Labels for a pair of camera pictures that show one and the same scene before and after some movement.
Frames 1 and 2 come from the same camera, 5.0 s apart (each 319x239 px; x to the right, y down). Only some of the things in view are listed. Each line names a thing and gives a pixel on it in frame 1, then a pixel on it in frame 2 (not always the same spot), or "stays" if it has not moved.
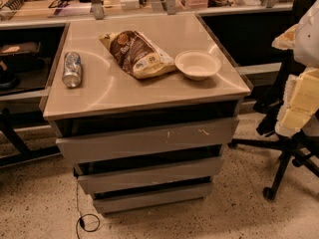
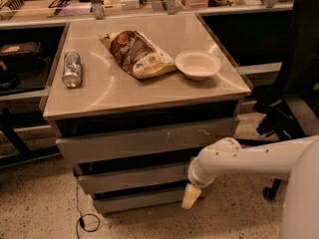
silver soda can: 72,70 stays
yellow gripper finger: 300,102 -> 201,172
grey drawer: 145,176 stays
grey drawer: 89,147 stays
